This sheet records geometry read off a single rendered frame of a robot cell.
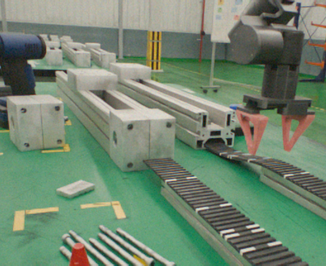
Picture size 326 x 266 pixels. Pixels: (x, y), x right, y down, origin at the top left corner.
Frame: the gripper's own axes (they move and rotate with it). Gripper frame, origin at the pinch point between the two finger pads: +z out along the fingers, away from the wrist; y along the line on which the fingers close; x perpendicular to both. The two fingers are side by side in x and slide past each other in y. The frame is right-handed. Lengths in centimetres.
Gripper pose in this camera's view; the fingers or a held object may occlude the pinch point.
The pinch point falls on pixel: (270, 147)
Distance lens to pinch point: 67.4
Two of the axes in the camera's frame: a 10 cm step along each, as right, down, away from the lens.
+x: 4.4, 3.2, -8.4
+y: -9.0, 0.9, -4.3
